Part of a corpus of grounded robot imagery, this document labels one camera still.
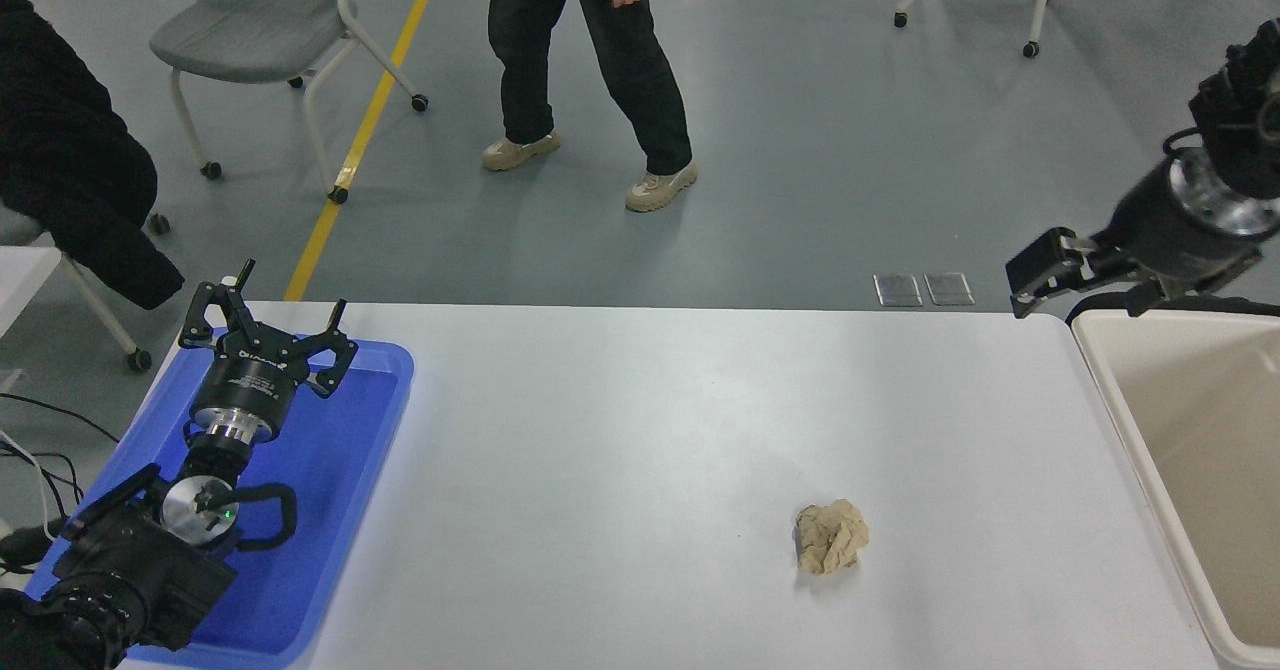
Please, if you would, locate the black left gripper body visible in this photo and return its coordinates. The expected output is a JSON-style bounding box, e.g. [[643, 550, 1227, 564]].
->
[[190, 335, 311, 423]]

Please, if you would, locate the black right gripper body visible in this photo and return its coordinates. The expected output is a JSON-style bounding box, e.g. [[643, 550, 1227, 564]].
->
[[1099, 164, 1264, 292]]

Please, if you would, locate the metal floor plate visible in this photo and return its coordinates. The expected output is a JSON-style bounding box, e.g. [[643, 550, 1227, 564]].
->
[[926, 271, 976, 307], [875, 272, 924, 308]]

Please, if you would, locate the seated person's wheeled chair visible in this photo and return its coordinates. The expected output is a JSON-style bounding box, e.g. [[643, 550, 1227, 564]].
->
[[0, 200, 172, 372]]

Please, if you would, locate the blue plastic tray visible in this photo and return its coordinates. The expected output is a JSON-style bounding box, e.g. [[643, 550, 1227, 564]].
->
[[22, 328, 416, 669]]

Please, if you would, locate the large pale plastic bin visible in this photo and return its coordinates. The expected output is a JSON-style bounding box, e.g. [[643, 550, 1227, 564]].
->
[[1070, 308, 1280, 669]]

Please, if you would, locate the white side table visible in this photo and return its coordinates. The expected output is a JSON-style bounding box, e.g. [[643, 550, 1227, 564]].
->
[[0, 245, 63, 341]]

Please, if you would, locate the seated person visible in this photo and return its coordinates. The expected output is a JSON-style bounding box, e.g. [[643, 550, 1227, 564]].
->
[[0, 0, 187, 310]]

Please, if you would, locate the grey seat wheeled chair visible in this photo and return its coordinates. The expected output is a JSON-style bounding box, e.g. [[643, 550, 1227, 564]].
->
[[150, 0, 430, 204]]

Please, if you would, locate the crumpled tan paper ball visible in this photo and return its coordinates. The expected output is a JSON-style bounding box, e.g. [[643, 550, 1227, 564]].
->
[[795, 499, 870, 576]]

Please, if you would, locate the standing person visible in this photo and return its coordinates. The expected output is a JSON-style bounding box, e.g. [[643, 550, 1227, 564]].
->
[[481, 0, 699, 214]]

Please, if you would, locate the black cable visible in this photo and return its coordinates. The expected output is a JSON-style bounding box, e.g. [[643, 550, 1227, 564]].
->
[[0, 391, 122, 511]]

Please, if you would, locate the white cable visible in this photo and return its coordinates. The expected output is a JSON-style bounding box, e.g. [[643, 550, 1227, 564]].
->
[[0, 427, 63, 543]]

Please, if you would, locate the white frame wheeled chair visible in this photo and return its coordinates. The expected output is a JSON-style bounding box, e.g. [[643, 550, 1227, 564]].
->
[[893, 0, 1059, 58]]

